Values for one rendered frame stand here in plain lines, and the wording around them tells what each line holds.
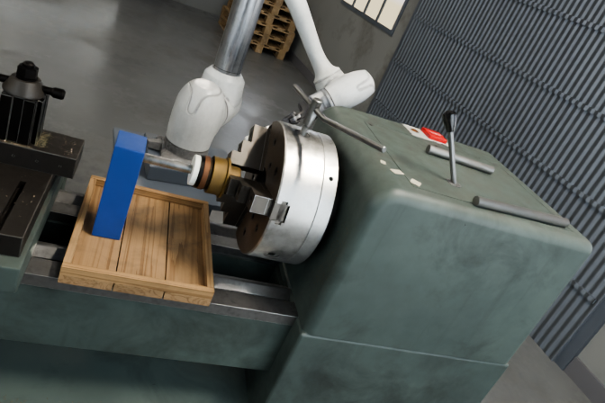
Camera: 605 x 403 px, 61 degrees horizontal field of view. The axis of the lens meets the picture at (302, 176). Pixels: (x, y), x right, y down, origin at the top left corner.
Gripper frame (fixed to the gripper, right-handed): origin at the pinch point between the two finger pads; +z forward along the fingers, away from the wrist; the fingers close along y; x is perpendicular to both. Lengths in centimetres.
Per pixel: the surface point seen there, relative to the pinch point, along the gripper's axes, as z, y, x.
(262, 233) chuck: 9, 58, 17
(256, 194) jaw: 7, 60, 9
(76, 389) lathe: 64, 46, 32
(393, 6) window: -201, -371, -47
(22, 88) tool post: 39, 54, -31
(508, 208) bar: -40, 60, 36
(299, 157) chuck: -4, 58, 6
